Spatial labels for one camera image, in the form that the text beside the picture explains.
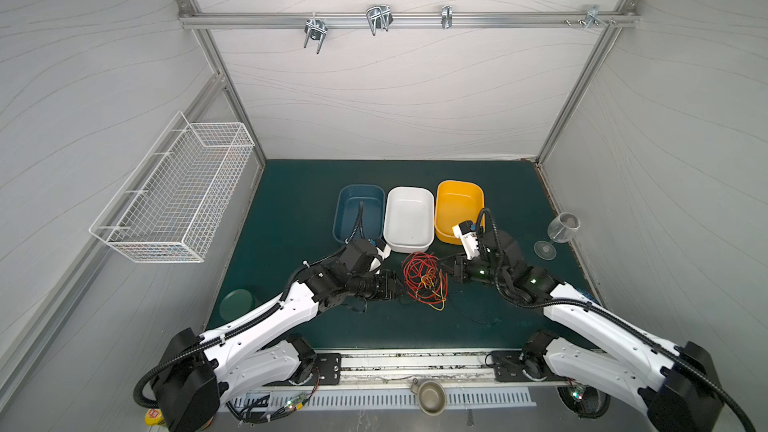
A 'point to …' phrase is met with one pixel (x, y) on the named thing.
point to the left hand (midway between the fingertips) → (406, 287)
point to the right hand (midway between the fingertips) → (442, 255)
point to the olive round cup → (431, 396)
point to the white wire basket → (167, 206)
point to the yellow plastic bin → (456, 202)
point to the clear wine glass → (560, 230)
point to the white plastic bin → (409, 218)
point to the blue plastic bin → (346, 207)
